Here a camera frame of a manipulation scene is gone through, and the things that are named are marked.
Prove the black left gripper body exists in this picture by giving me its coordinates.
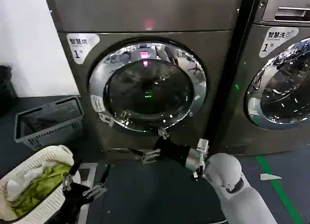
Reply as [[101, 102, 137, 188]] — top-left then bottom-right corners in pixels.
[[59, 181, 89, 220]]

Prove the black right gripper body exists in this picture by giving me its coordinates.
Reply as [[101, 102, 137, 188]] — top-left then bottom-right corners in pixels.
[[154, 136, 191, 167]]

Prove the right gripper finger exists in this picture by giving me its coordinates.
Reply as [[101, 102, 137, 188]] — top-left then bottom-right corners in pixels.
[[127, 147, 162, 164], [157, 128, 170, 141]]

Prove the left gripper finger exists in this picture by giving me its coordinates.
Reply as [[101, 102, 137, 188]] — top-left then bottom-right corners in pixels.
[[62, 156, 82, 192], [82, 163, 111, 198]]

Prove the green cloth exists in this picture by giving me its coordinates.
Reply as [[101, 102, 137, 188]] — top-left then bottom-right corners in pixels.
[[11, 163, 72, 217]]

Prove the white plastic laundry basket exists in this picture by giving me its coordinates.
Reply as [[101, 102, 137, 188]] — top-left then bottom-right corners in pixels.
[[0, 144, 82, 224]]

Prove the round glass dryer door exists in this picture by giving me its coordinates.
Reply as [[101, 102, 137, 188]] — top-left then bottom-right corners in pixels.
[[88, 37, 208, 138]]

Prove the white cloth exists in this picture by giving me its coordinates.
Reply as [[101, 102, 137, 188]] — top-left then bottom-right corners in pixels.
[[6, 160, 50, 202]]

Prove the grey plastic laundry basket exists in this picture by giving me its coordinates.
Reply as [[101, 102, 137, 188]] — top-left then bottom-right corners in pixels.
[[14, 95, 84, 150]]

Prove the grey dryer with white label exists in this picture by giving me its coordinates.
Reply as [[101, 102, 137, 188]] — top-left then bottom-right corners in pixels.
[[217, 22, 310, 157]]

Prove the white paper scrap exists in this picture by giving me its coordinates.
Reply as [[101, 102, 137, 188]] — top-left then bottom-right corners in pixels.
[[260, 173, 283, 182]]

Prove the black bin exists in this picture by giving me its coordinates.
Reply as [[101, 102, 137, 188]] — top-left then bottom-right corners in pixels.
[[0, 65, 18, 116]]

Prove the grey front-load dryer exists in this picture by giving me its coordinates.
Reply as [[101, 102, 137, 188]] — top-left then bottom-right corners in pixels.
[[43, 0, 264, 162]]

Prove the chrome-rimmed glass dryer door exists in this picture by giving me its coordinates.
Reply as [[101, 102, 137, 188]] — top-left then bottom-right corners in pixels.
[[243, 36, 310, 131]]

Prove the grey dryer with drawer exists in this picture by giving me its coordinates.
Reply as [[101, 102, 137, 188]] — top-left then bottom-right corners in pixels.
[[260, 0, 310, 25]]

